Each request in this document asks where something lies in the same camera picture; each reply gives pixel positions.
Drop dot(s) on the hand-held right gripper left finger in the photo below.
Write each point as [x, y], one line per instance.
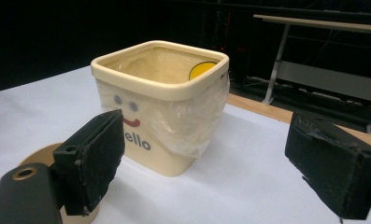
[92, 161]

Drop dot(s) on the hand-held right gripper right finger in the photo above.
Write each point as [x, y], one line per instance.
[332, 168]

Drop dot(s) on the cream smiley face trash bin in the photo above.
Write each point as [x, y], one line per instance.
[156, 157]

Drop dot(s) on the brown round disc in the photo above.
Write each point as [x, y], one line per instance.
[41, 155]

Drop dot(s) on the white table cover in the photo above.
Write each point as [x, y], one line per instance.
[242, 174]

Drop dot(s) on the clear plastic bin liner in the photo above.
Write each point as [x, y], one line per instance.
[186, 124]

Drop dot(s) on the grey table with white legs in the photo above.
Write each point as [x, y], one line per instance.
[329, 26]

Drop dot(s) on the yellow round object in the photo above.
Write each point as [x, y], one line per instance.
[202, 69]

